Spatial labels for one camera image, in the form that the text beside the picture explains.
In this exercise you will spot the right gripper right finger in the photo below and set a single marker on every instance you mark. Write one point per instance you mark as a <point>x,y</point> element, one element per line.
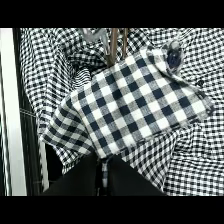
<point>131,183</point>

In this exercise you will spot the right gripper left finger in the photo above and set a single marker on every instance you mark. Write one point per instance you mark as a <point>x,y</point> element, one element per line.
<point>76,181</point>

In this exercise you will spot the checked shirt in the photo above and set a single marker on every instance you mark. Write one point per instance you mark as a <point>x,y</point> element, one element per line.
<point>140,106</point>

